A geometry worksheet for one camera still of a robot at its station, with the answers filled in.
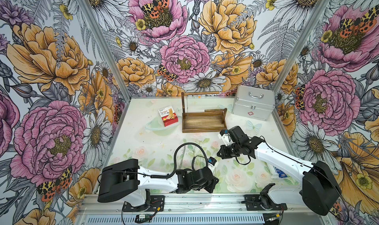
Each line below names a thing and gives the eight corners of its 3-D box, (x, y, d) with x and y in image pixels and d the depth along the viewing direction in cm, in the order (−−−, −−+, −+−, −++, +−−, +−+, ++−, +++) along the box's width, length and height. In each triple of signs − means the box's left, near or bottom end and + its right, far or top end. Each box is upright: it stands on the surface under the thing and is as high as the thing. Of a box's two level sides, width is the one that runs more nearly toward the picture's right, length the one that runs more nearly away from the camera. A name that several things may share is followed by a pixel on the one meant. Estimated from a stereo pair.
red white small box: (164, 127, 106) (163, 123, 102) (159, 113, 114) (158, 109, 111) (178, 122, 108) (177, 118, 105) (172, 109, 117) (171, 105, 113)
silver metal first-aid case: (231, 115, 113) (235, 100, 101) (233, 98, 125) (237, 83, 112) (267, 122, 109) (276, 107, 97) (266, 104, 120) (274, 89, 108)
